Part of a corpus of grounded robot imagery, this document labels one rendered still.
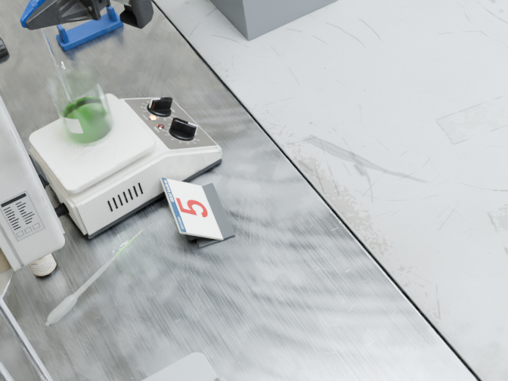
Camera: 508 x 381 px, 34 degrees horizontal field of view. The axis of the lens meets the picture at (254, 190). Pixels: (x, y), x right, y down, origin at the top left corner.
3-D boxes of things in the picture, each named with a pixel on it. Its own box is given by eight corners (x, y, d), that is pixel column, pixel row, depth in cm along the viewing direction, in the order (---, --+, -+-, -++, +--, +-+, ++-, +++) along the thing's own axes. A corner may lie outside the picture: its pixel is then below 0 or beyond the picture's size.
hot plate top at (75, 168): (113, 95, 106) (110, 90, 106) (159, 147, 99) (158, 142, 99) (27, 140, 103) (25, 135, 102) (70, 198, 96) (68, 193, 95)
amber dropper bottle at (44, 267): (29, 264, 100) (10, 228, 95) (54, 254, 101) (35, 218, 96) (36, 283, 98) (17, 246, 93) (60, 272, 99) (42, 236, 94)
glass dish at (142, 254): (119, 238, 101) (114, 227, 100) (163, 236, 101) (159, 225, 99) (111, 276, 98) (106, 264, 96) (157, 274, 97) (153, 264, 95)
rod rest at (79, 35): (116, 14, 131) (109, -5, 128) (124, 26, 129) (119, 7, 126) (56, 40, 128) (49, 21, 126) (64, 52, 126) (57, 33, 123)
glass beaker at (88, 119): (125, 137, 101) (108, 84, 94) (75, 158, 99) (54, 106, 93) (106, 103, 105) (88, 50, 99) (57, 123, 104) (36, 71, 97)
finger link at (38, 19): (78, 11, 93) (62, -35, 89) (102, 20, 92) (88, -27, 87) (35, 48, 90) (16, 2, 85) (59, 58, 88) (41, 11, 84)
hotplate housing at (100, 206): (174, 109, 115) (162, 65, 109) (226, 163, 107) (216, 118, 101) (27, 190, 108) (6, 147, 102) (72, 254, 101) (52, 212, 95)
